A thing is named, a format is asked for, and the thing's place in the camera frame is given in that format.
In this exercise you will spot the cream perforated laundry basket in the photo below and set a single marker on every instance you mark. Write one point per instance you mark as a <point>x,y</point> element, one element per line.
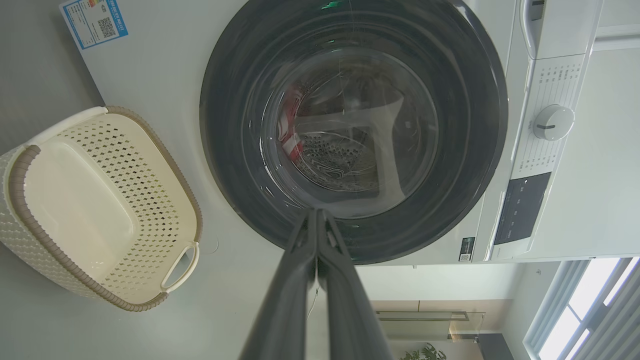
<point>75,210</point>

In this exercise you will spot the glass partition panel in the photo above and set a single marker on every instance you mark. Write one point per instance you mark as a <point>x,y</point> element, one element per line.
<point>425,325</point>

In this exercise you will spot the blue energy label sticker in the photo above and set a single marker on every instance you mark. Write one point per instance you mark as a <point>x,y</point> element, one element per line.
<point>95,22</point>

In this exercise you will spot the black display panel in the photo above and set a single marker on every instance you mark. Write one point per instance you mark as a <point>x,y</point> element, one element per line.
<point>520,207</point>

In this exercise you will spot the round glass washer door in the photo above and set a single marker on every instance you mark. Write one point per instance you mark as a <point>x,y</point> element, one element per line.
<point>230,150</point>

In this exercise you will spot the green potted plant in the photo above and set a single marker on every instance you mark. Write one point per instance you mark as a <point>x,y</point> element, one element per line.
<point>425,354</point>

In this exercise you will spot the white detergent drawer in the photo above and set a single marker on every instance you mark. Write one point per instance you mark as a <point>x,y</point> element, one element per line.
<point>565,30</point>

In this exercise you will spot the white control knob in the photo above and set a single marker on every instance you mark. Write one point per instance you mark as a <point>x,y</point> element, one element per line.
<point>552,122</point>

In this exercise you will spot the red and white garment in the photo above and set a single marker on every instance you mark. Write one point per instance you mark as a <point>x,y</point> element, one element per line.
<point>292,145</point>

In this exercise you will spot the window with grey frame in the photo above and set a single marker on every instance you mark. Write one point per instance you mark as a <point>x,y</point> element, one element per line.
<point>575,320</point>

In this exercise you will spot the small dark code sticker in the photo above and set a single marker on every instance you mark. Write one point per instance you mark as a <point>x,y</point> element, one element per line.
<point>467,249</point>

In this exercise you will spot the white washing machine body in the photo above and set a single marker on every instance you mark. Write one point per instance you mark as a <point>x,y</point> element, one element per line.
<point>160,75</point>

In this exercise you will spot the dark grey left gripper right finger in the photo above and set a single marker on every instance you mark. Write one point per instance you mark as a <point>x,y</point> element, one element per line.
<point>350,320</point>

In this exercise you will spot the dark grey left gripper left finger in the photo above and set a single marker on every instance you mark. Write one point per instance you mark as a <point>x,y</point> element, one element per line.
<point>285,310</point>

